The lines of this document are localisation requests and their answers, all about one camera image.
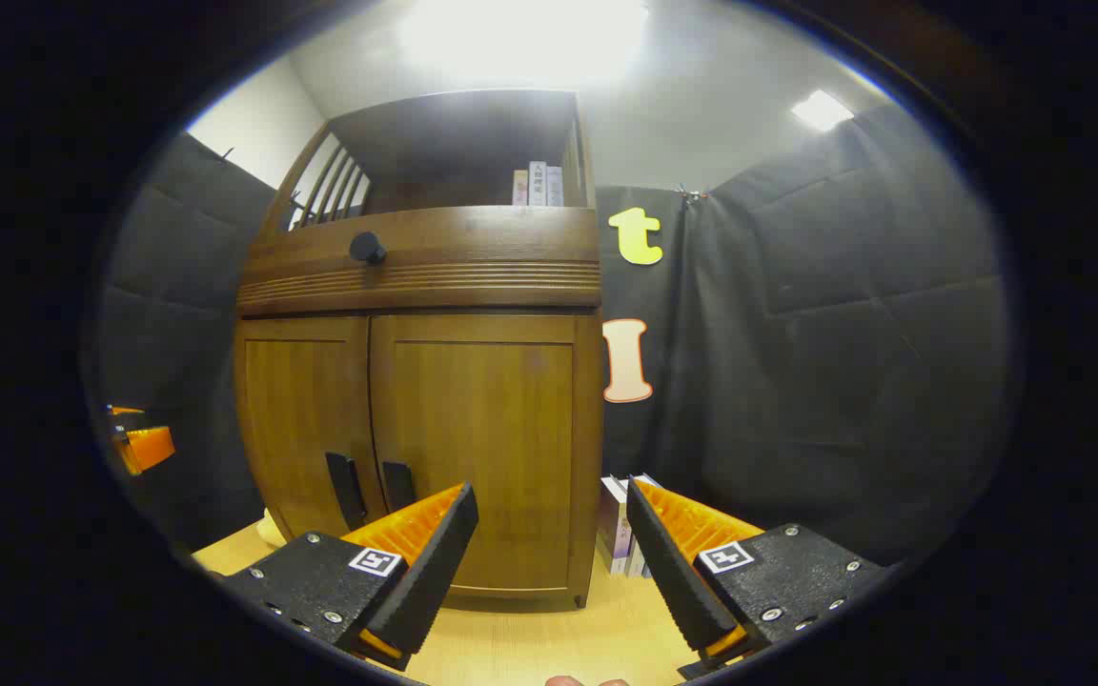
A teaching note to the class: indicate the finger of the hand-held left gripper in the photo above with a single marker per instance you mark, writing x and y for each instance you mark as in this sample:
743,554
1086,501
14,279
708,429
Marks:
151,446

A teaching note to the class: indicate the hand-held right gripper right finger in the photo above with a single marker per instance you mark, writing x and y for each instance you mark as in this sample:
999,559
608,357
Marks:
673,581

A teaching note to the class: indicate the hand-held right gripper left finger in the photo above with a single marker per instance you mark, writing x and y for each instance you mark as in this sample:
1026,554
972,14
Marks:
430,581

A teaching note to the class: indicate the wooden shoe cabinet door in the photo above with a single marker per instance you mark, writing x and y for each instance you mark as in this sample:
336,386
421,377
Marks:
306,419
482,429

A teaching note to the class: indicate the wooden double-door shoe cabinet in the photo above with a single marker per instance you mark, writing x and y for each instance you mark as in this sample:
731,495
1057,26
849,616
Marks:
435,267

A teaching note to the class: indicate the wooden cabinet drawer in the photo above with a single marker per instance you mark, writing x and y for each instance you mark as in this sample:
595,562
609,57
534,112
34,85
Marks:
473,257

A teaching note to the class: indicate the white purple book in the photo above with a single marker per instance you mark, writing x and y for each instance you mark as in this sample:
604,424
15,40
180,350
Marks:
613,524

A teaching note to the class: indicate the black round drawer knob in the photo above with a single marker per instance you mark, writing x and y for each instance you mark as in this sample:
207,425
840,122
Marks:
368,248

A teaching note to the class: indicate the black backdrop cloth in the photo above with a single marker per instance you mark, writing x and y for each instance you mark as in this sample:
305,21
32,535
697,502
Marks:
844,333

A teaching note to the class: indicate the pink book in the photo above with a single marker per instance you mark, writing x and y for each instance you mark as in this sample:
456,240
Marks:
519,189

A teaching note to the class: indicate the small ceiling light panel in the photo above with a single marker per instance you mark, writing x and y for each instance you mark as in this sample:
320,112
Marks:
821,110

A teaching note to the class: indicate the large ceiling light panel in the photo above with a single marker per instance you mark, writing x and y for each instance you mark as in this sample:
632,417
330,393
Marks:
520,38

